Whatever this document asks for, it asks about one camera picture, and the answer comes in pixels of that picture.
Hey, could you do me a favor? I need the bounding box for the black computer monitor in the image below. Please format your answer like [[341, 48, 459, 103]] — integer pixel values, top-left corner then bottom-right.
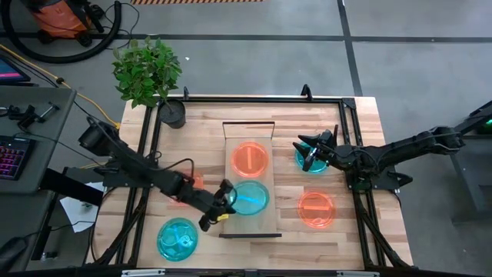
[[0, 53, 32, 86]]

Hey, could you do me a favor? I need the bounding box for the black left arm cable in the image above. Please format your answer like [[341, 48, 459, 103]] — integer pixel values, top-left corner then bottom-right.
[[148, 156, 196, 182]]

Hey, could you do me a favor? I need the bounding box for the black clamp tool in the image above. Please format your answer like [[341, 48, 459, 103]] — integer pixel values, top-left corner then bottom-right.
[[6, 101, 62, 131]]

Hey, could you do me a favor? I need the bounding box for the white paper sheet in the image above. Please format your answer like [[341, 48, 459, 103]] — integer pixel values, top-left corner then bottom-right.
[[59, 181, 105, 234]]

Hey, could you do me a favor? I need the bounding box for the yellow extension cable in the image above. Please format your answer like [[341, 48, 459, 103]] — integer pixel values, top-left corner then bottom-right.
[[0, 43, 121, 130]]

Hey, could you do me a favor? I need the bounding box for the black computer mouse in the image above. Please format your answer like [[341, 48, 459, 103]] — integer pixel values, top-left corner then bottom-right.
[[0, 235, 30, 272]]

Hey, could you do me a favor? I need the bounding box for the black flat beam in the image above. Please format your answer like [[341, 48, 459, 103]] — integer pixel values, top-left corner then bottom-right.
[[40, 167, 105, 207]]

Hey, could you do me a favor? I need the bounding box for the silver metal bracket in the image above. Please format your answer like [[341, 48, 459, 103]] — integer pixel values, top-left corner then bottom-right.
[[336, 270, 381, 277], [121, 268, 167, 277]]

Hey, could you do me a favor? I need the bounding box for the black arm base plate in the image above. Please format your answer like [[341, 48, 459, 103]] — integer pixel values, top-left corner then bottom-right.
[[94, 165, 157, 189], [345, 171, 414, 192]]

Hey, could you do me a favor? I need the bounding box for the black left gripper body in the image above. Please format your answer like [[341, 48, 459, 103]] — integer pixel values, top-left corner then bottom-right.
[[198, 191, 228, 233]]

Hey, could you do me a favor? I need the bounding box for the black aluminium rig frame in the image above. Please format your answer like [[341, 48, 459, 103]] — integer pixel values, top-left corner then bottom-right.
[[82, 83, 414, 277]]

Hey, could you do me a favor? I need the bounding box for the black backlit keyboard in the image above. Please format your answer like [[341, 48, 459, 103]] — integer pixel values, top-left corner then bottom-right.
[[0, 135, 36, 181]]

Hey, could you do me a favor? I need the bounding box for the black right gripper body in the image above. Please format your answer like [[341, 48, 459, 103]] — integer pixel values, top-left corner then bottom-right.
[[302, 124, 347, 172]]

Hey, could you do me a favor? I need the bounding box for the orange shop vacuum with hose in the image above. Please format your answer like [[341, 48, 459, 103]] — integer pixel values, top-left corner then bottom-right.
[[0, 0, 123, 65]]

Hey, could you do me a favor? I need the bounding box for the grey desk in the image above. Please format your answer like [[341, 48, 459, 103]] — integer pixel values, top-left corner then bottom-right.
[[0, 85, 78, 195]]

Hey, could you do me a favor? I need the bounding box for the translucent blue plastic plate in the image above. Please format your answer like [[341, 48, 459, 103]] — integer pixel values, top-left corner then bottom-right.
[[229, 179, 271, 216], [156, 217, 199, 263], [294, 141, 331, 175]]

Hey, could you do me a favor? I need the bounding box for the green plant in black pot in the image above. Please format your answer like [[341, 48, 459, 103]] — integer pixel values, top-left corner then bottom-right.
[[111, 36, 187, 129]]

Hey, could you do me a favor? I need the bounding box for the black metal side stand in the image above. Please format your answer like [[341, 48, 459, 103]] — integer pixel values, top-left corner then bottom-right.
[[445, 100, 492, 224]]

